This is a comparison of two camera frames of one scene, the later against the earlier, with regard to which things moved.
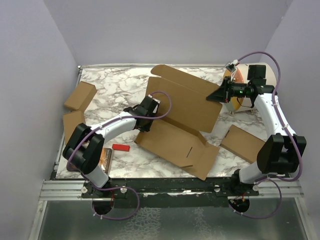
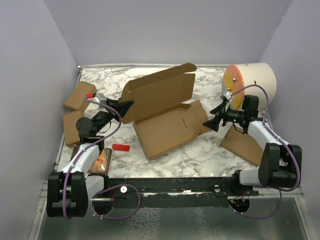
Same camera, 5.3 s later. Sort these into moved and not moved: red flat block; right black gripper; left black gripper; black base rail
Moved: left black gripper; right black gripper
Not moved: black base rail; red flat block
